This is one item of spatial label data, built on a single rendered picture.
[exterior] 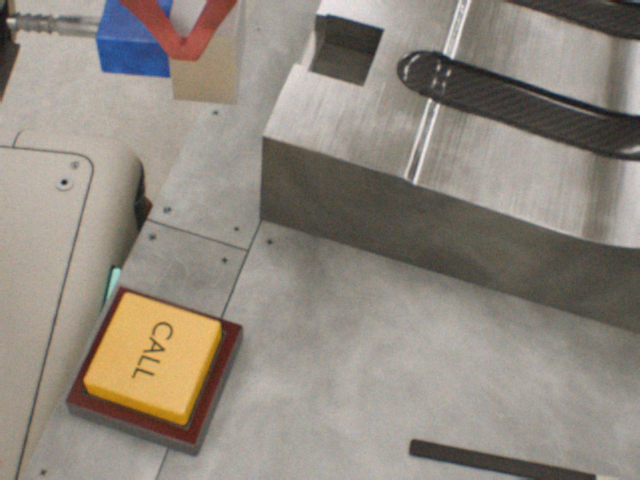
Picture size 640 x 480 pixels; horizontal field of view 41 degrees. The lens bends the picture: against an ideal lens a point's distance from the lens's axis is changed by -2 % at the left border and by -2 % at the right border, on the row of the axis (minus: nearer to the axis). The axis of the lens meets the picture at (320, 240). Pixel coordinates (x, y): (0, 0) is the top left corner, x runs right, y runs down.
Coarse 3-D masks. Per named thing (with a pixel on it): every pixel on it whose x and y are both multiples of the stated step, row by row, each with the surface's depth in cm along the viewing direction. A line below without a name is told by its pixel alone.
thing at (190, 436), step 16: (112, 304) 52; (176, 304) 52; (224, 320) 52; (96, 336) 51; (96, 352) 50; (224, 352) 51; (224, 368) 50; (80, 384) 49; (208, 384) 50; (80, 400) 49; (96, 400) 49; (208, 400) 49; (112, 416) 48; (128, 416) 48; (144, 416) 48; (160, 432) 48; (176, 432) 48; (192, 432) 48
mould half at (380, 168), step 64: (384, 0) 57; (448, 0) 58; (384, 64) 54; (512, 64) 56; (576, 64) 57; (320, 128) 51; (384, 128) 52; (448, 128) 52; (512, 128) 53; (320, 192) 54; (384, 192) 52; (448, 192) 50; (512, 192) 51; (576, 192) 51; (384, 256) 57; (448, 256) 55; (512, 256) 53; (576, 256) 51
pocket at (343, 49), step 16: (320, 16) 56; (336, 16) 56; (320, 32) 57; (336, 32) 57; (352, 32) 57; (368, 32) 57; (320, 48) 58; (336, 48) 58; (352, 48) 58; (368, 48) 58; (304, 64) 56; (320, 64) 57; (336, 64) 58; (352, 64) 58; (368, 64) 58; (352, 80) 57
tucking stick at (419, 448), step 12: (420, 444) 51; (432, 444) 51; (420, 456) 50; (432, 456) 50; (444, 456) 50; (456, 456) 50; (468, 456) 50; (480, 456) 50; (492, 456) 51; (480, 468) 50; (492, 468) 50; (504, 468) 50; (516, 468) 50; (528, 468) 50; (540, 468) 50; (552, 468) 50; (564, 468) 51
